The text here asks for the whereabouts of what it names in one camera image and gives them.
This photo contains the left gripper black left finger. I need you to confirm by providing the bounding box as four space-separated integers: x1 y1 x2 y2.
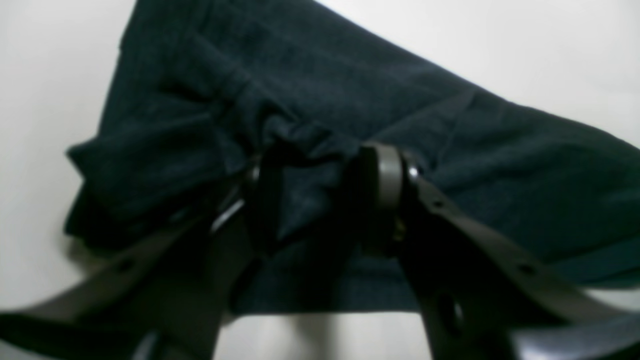
1 159 281 360

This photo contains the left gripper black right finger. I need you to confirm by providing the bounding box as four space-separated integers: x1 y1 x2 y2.
358 143 640 360

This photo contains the dark navy long-sleeve shirt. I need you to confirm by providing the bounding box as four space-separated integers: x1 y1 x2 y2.
65 0 639 315

